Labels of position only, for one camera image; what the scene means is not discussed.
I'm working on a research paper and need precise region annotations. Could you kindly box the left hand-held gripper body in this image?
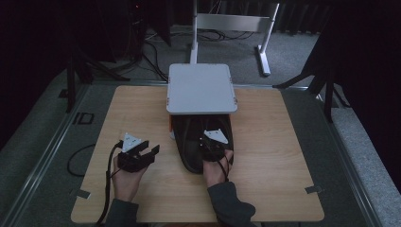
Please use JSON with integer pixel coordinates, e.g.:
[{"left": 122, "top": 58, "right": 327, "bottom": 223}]
[{"left": 116, "top": 131, "right": 151, "bottom": 174}]

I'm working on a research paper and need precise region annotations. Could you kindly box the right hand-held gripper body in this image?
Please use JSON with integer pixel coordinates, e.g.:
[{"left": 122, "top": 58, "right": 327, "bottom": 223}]
[{"left": 198, "top": 128, "right": 229, "bottom": 164}]

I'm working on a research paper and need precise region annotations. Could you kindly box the grey two-tier shoe rack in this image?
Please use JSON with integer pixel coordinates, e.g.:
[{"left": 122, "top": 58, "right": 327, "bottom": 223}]
[{"left": 166, "top": 63, "right": 239, "bottom": 141}]

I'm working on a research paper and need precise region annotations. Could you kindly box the person's right hand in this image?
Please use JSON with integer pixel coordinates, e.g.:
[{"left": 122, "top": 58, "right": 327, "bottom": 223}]
[{"left": 201, "top": 148, "right": 235, "bottom": 189}]

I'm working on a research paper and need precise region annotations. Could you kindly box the person's left hand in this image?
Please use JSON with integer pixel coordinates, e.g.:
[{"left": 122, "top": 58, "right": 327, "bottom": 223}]
[{"left": 111, "top": 155, "right": 149, "bottom": 203}]

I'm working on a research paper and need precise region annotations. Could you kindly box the grey tape piece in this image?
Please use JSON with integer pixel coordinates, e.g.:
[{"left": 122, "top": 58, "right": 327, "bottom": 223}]
[
  {"left": 75, "top": 188, "right": 92, "bottom": 201},
  {"left": 305, "top": 184, "right": 324, "bottom": 195}
]

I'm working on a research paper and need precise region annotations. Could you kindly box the black tape floor marking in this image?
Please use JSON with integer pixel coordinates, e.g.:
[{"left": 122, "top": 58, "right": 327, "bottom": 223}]
[{"left": 71, "top": 112, "right": 96, "bottom": 126}]

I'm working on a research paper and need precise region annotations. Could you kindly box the black tripod stand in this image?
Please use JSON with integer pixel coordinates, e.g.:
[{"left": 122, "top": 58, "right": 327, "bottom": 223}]
[
  {"left": 271, "top": 27, "right": 352, "bottom": 124},
  {"left": 63, "top": 37, "right": 131, "bottom": 114}
]

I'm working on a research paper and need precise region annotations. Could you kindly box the white metal stand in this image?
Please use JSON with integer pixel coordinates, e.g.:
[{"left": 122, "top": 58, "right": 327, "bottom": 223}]
[{"left": 188, "top": 0, "right": 281, "bottom": 78}]

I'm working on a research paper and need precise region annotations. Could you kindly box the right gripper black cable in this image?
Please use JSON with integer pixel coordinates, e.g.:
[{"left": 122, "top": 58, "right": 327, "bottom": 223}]
[{"left": 216, "top": 150, "right": 232, "bottom": 183}]

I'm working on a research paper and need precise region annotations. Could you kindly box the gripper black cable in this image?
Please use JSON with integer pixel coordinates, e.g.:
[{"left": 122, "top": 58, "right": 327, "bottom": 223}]
[
  {"left": 95, "top": 141, "right": 125, "bottom": 227},
  {"left": 216, "top": 150, "right": 232, "bottom": 183}
]

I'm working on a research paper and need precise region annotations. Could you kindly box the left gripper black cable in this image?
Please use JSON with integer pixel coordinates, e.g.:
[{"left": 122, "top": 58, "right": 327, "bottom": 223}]
[{"left": 95, "top": 141, "right": 125, "bottom": 227}]

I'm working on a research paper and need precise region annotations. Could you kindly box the black looped floor cable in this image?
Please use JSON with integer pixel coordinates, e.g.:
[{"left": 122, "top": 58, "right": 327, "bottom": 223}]
[{"left": 66, "top": 143, "right": 96, "bottom": 178}]

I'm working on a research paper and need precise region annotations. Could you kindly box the bundle of black floor cables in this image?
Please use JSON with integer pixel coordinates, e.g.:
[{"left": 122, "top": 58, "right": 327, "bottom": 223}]
[{"left": 138, "top": 27, "right": 257, "bottom": 83}]

